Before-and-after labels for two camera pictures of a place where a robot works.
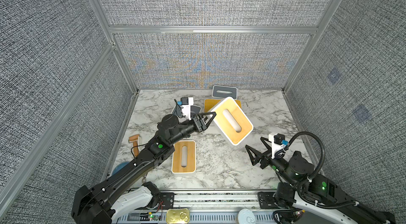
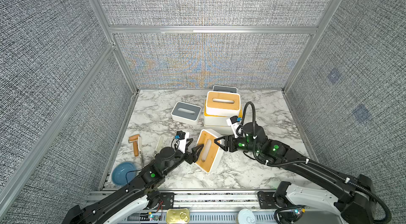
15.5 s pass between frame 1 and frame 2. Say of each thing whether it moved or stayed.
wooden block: stayed
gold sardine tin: stayed
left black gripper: moved
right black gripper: moved
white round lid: stayed
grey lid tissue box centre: stayed
